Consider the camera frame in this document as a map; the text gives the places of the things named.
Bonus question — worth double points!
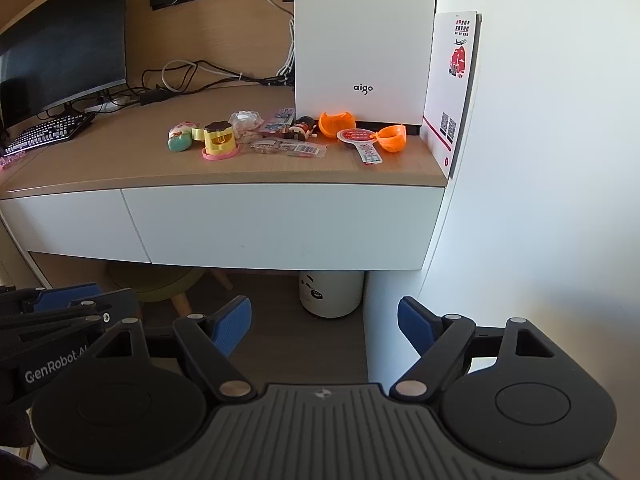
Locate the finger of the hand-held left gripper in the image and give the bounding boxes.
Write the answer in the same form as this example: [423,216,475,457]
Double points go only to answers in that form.
[0,288,141,350]
[0,283,103,314]

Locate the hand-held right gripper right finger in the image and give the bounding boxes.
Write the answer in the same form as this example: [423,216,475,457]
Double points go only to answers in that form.
[389,296,563,404]

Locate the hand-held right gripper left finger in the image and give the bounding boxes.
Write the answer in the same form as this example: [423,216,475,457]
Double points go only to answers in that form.
[89,295,257,404]

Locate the pink and teal toy figure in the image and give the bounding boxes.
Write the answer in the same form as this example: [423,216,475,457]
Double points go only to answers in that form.
[167,121,202,153]

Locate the green stool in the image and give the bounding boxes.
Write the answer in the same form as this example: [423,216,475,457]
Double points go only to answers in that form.
[107,262,234,317]

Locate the white desk drawer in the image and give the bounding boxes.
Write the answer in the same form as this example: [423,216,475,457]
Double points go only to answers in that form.
[0,189,152,264]
[121,186,446,271]

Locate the white trash bin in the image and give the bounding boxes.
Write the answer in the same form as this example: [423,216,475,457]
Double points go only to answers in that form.
[299,270,366,319]

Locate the black keyboard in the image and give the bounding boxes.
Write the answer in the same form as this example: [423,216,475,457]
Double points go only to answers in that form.
[2,111,96,157]

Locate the orange capsule half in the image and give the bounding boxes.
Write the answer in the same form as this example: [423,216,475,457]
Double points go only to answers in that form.
[374,124,407,154]
[319,111,357,139]

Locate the yellow toy with pink base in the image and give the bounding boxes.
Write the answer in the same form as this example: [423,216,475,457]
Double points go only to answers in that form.
[191,120,242,161]

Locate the clear packet with label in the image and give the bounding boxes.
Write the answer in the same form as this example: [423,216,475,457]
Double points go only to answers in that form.
[248,139,327,158]

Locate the white red paddle-shaped label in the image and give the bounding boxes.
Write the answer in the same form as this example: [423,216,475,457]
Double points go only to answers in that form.
[336,128,385,166]

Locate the white fluffy toy in bag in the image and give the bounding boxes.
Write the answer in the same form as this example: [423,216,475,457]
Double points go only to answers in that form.
[230,110,264,142]

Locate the dark brown doll figure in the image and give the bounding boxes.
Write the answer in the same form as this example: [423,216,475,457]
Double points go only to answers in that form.
[282,116,319,142]

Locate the pink card pack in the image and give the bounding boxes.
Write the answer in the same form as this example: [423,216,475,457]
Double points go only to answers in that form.
[260,107,296,135]

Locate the white red printed card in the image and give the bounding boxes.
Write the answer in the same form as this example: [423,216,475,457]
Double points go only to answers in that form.
[420,10,484,180]

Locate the black computer monitor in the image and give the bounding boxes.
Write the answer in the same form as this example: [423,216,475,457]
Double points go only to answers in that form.
[0,0,129,131]

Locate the white computer case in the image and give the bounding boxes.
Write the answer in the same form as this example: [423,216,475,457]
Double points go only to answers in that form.
[293,0,440,137]

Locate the grey cable loop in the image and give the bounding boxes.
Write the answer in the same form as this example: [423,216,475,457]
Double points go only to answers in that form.
[161,59,242,94]

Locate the black cable tangle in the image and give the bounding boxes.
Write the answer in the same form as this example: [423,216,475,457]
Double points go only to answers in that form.
[100,60,297,106]

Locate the white cable bundle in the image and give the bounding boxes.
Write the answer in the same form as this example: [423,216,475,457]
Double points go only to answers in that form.
[252,0,298,87]

